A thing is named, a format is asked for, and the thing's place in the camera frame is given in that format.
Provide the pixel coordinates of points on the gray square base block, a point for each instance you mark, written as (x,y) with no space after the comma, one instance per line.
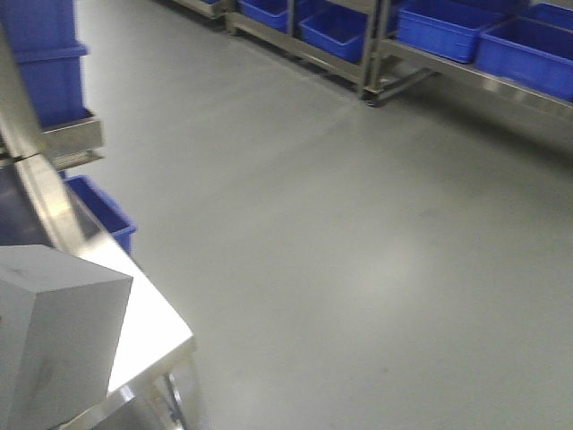
(61,319)

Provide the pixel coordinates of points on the blue bin under table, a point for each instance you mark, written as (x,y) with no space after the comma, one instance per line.
(108,212)

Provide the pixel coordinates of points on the blue bin on rack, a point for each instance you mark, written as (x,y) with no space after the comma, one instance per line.
(42,35)

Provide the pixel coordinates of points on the distant steel shelf rack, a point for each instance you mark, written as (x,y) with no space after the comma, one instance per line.
(387,66)

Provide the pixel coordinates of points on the stainless steel rack frame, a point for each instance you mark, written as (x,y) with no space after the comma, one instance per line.
(67,145)

